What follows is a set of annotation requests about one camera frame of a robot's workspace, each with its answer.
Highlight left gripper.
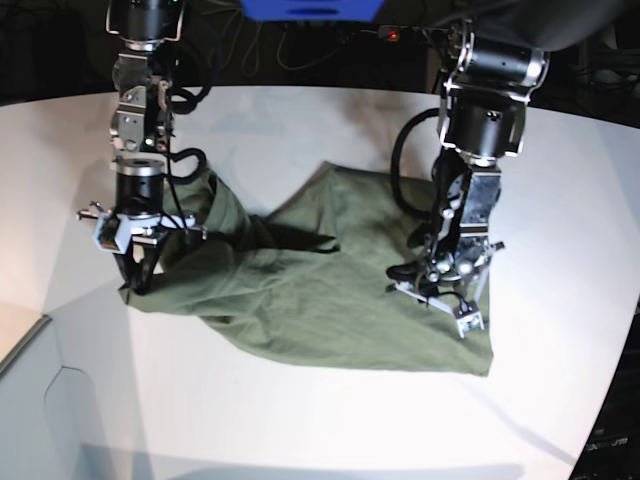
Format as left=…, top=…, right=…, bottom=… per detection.
left=386, top=242, right=505, bottom=320

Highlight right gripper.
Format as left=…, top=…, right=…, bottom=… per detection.
left=76, top=202, right=208, bottom=295

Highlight green t-shirt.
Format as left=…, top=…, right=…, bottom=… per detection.
left=120, top=164, right=493, bottom=376

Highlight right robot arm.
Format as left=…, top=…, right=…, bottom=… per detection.
left=77, top=1, right=207, bottom=295

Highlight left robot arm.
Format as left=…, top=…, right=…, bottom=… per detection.
left=387, top=1, right=632, bottom=331

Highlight black power strip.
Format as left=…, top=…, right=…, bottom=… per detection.
left=376, top=25, right=447, bottom=45

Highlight blue box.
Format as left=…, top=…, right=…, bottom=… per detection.
left=241, top=0, right=384, bottom=22

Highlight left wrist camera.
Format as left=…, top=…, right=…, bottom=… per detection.
left=453, top=310, right=485, bottom=339

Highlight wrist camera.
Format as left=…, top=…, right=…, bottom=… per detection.
left=93, top=215, right=131, bottom=254
left=453, top=310, right=485, bottom=339

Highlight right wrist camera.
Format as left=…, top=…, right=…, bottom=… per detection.
left=93, top=215, right=131, bottom=254

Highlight white cable loops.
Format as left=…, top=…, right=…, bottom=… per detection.
left=207, top=19, right=351, bottom=76

